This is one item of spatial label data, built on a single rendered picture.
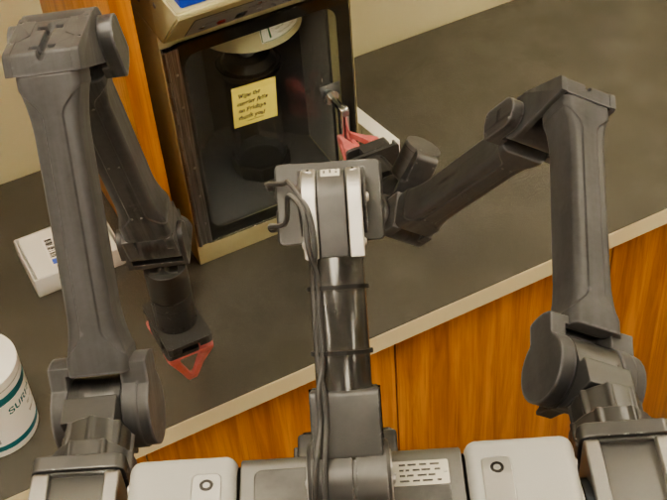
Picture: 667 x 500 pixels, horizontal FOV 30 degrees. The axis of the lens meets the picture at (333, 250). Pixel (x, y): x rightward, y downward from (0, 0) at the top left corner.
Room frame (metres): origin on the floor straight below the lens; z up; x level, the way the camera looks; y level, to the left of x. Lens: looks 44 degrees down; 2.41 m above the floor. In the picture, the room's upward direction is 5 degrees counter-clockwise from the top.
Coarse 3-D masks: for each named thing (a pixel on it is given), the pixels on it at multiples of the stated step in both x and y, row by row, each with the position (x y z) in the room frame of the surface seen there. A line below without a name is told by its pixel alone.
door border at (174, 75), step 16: (176, 64) 1.52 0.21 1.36; (176, 80) 1.52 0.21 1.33; (176, 96) 1.51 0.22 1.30; (176, 128) 1.51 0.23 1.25; (192, 128) 1.52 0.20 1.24; (192, 144) 1.52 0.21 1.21; (192, 160) 1.52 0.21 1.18; (192, 176) 1.51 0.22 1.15; (192, 208) 1.51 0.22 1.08; (208, 224) 1.52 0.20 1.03; (208, 240) 1.52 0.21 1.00
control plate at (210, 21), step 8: (256, 0) 1.49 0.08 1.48; (264, 0) 1.51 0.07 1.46; (272, 0) 1.53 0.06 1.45; (280, 0) 1.55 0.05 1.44; (232, 8) 1.47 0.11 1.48; (240, 8) 1.49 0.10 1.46; (248, 8) 1.51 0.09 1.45; (256, 8) 1.53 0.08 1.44; (264, 8) 1.55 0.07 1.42; (208, 16) 1.46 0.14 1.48; (216, 16) 1.48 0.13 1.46; (224, 16) 1.49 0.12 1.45; (232, 16) 1.51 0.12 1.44; (200, 24) 1.48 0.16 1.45; (208, 24) 1.50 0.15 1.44; (216, 24) 1.52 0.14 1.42; (192, 32) 1.50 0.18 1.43
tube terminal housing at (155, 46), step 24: (144, 0) 1.54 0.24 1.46; (144, 24) 1.57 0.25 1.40; (144, 48) 1.59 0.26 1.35; (168, 96) 1.52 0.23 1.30; (168, 120) 1.54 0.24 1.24; (168, 144) 1.57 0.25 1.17; (168, 168) 1.60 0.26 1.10; (192, 216) 1.52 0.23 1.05; (192, 240) 1.54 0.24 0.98; (240, 240) 1.55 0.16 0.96
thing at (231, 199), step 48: (336, 0) 1.63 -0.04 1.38; (192, 48) 1.53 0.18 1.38; (240, 48) 1.56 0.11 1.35; (288, 48) 1.59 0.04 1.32; (336, 48) 1.63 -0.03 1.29; (192, 96) 1.52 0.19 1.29; (288, 96) 1.59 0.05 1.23; (240, 144) 1.55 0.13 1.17; (288, 144) 1.58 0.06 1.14; (336, 144) 1.62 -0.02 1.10; (240, 192) 1.55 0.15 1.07
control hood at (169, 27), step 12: (156, 0) 1.49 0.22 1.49; (168, 0) 1.45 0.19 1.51; (216, 0) 1.44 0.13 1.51; (228, 0) 1.45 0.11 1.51; (240, 0) 1.46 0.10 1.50; (252, 0) 1.48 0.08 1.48; (156, 12) 1.50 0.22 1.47; (168, 12) 1.44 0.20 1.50; (180, 12) 1.42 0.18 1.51; (192, 12) 1.43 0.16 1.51; (204, 12) 1.44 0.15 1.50; (216, 12) 1.46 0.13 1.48; (156, 24) 1.51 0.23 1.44; (168, 24) 1.45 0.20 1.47; (180, 24) 1.44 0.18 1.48; (192, 24) 1.46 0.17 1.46; (168, 36) 1.47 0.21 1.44; (180, 36) 1.49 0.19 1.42
